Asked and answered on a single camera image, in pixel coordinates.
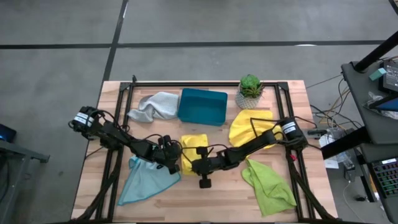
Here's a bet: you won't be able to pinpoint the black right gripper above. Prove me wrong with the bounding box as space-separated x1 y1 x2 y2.
190 146 220 190

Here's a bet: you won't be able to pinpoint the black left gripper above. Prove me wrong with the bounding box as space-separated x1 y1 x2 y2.
151 134 183 175

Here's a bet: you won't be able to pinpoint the yellow microfiber towel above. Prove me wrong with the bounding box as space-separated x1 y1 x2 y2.
179 133 210 176
228 109 284 149

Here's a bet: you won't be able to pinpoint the light blue microfiber towel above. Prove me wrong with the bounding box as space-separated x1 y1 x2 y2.
116 154 182 207

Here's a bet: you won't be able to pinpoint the grey microfiber towel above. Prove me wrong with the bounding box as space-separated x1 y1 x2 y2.
126 91 180 123

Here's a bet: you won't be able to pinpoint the green microfiber towel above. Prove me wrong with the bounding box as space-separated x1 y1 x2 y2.
241 158 298 217

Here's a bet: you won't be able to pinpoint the teal plastic bin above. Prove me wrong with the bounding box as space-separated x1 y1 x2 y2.
177 88 229 127

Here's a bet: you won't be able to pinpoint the succulent in patterned pot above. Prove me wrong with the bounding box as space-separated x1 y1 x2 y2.
234 73 266 110

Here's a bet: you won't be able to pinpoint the black power strip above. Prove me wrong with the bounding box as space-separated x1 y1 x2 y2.
303 128 328 140

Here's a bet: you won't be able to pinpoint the white paper sheets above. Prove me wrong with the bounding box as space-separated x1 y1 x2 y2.
318 133 341 170

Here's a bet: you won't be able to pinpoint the black stand beam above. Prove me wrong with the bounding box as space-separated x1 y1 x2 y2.
320 126 371 160

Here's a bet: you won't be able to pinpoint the grey metal table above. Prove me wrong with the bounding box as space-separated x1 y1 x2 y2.
0 139 51 224

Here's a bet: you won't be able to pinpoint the grey power adapter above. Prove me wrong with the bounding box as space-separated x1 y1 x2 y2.
343 160 357 183

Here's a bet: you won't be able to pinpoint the dark device blue light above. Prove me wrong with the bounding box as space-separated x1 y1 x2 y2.
0 123 17 144

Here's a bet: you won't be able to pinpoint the grey equipment cart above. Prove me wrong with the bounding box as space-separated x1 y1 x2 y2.
340 60 398 224

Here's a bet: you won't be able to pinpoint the clear plastic bag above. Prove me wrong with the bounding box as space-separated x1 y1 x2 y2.
361 91 398 121

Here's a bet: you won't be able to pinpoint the backlit keyboard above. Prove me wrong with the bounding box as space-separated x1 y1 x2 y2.
369 157 398 199

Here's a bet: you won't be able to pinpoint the tablet with blue screen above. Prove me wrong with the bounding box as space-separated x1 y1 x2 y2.
368 94 398 113

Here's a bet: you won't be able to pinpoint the mint green small box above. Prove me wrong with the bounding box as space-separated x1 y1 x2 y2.
369 67 387 82

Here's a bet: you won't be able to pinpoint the black diagonal pole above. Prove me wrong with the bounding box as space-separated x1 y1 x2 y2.
354 30 398 73

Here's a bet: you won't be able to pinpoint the black monitor device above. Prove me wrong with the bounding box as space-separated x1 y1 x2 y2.
379 58 398 95

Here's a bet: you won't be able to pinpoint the black aluminium table frame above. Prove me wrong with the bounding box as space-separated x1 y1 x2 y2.
72 74 340 224

